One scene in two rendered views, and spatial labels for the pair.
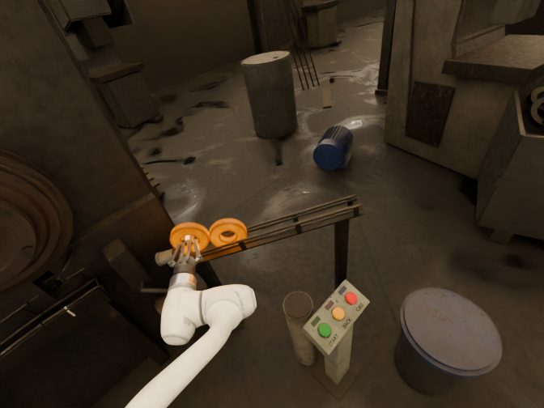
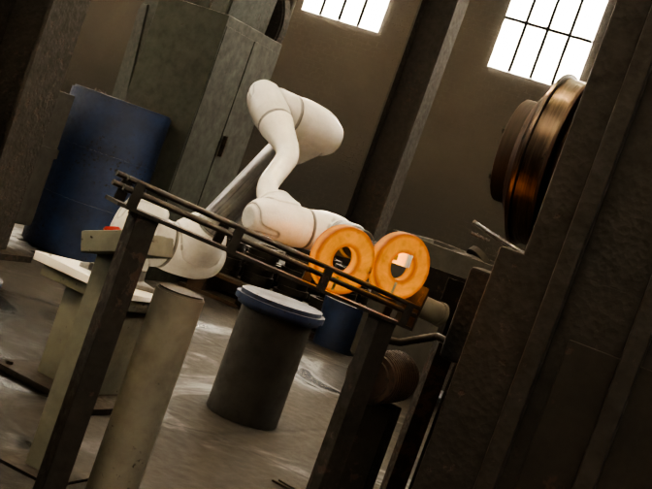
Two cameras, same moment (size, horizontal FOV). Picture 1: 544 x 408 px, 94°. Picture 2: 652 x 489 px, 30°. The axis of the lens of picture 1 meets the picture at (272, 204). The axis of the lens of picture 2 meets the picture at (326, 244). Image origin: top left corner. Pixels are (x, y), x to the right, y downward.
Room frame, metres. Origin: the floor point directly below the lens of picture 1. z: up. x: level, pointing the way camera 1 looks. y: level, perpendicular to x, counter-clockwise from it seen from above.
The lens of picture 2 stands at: (3.05, -1.30, 0.90)
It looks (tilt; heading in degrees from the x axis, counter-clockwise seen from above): 3 degrees down; 148
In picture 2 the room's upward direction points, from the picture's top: 20 degrees clockwise
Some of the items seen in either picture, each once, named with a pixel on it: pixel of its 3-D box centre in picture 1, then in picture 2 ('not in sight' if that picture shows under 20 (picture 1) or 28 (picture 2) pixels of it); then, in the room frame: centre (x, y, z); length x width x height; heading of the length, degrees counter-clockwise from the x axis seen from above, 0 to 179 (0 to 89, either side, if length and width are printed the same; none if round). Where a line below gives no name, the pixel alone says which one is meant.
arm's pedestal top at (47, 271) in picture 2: not in sight; (113, 289); (-0.41, 0.22, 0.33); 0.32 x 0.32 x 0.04; 31
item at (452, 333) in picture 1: (434, 346); not in sight; (0.35, -0.55, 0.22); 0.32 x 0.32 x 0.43
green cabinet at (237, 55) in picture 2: not in sight; (182, 146); (-3.31, 1.61, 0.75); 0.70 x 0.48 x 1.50; 126
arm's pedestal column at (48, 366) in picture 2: not in sight; (94, 342); (-0.41, 0.22, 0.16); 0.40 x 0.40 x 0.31; 31
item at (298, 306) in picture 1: (303, 332); (145, 393); (0.50, -0.02, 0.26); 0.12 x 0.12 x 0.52
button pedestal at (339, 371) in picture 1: (337, 346); (88, 349); (0.40, -0.14, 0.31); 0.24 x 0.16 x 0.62; 126
